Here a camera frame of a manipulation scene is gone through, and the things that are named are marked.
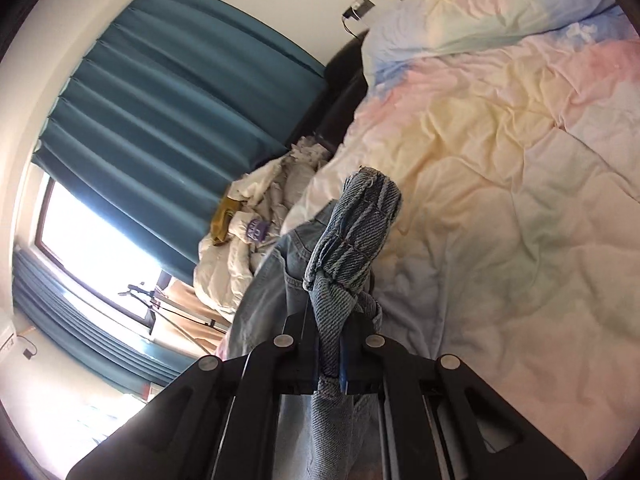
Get cream puffer jacket pile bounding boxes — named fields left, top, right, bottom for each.
left=193, top=138, right=330, bottom=322

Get teal curtain right panel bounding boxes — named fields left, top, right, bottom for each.
left=32, top=0, right=326, bottom=282

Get teal curtain panel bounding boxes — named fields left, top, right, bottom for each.
left=12, top=249, right=194, bottom=396
left=32, top=0, right=326, bottom=282

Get beige draped cloth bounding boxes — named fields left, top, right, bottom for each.
left=152, top=278, right=231, bottom=359

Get black leather armchair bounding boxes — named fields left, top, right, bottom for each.
left=286, top=32, right=368, bottom=154

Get pastel pillow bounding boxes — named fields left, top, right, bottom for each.
left=362, top=0, right=620, bottom=87

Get metal tripod stand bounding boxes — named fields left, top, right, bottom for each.
left=118, top=271, right=231, bottom=335

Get wall socket with charger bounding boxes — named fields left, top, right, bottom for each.
left=341, top=0, right=376, bottom=38

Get blue denim jeans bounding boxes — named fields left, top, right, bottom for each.
left=226, top=167, right=401, bottom=479

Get teal curtain left panel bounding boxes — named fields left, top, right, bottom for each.
left=12, top=249, right=194, bottom=396

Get mustard yellow garment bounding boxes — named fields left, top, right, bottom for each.
left=209, top=196, right=242, bottom=245

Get window with dark frame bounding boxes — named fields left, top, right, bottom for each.
left=35, top=179, right=163, bottom=330

